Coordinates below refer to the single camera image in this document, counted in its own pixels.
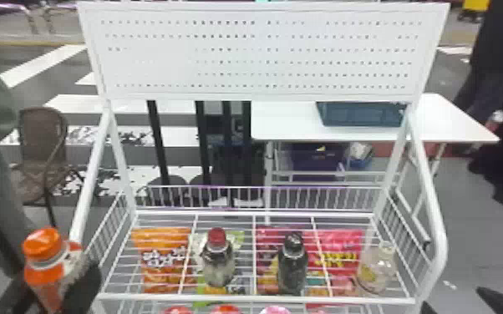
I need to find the black bottle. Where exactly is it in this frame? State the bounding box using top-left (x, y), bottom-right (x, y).
top-left (276, 231), bottom-right (310, 296)

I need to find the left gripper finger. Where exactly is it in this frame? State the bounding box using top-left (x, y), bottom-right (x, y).
top-left (0, 280), bottom-right (38, 314)
top-left (59, 260), bottom-right (104, 314)

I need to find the black post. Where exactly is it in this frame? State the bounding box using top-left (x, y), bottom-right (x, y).
top-left (189, 100), bottom-right (227, 207)
top-left (145, 99), bottom-right (190, 206)

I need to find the white side table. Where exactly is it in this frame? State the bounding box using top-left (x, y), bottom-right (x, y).
top-left (251, 93), bottom-right (500, 211)

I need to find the orange snack packet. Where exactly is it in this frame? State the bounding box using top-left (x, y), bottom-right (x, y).
top-left (130, 226), bottom-right (194, 294)

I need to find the red snack packet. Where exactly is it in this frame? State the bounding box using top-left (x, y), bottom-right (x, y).
top-left (255, 226), bottom-right (319, 296)

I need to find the blue tray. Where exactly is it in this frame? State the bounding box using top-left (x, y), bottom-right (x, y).
top-left (315, 101), bottom-right (408, 129)

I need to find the orange bottle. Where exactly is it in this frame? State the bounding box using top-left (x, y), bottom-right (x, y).
top-left (21, 226), bottom-right (90, 314)

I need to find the blue crate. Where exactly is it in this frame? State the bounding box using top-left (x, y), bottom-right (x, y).
top-left (290, 142), bottom-right (350, 182)

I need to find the clear bottle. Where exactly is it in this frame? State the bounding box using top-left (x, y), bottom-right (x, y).
top-left (356, 239), bottom-right (398, 296)

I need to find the pink snack packet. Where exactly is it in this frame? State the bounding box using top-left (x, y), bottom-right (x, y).
top-left (313, 228), bottom-right (365, 296)

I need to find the green snack packet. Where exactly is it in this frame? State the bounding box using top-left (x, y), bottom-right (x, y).
top-left (189, 229), bottom-right (246, 309)

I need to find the brown chair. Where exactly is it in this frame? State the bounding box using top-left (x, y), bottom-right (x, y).
top-left (9, 106), bottom-right (87, 227)

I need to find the red capped bottle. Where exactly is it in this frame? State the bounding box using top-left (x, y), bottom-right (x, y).
top-left (200, 226), bottom-right (236, 289)

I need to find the white wire rack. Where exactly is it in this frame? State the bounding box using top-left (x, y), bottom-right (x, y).
top-left (69, 1), bottom-right (451, 314)

